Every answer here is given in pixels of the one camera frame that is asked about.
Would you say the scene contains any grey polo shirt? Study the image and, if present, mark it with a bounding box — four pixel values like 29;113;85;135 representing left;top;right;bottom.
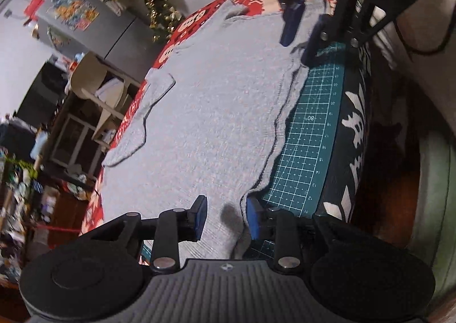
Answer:
101;0;327;260

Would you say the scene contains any green cutting mat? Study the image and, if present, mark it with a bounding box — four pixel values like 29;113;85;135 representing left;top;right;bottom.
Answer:
243;43;346;261

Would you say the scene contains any small christmas tree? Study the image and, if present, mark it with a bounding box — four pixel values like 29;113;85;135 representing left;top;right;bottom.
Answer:
144;0;185;43

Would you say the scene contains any white drawer unit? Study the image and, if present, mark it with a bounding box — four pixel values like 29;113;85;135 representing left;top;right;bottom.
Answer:
50;114;103;179

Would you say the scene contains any black monitor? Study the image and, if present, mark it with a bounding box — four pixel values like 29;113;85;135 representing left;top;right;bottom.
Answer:
15;62;68;128

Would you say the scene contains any beige plastic chair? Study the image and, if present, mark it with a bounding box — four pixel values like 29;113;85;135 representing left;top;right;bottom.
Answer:
69;52;141;147

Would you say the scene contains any grey refrigerator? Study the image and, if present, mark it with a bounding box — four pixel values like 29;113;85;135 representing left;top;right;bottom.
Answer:
36;0;163;81

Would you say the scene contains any red broom handle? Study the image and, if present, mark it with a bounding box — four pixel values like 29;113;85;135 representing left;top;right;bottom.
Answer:
32;224;80;234

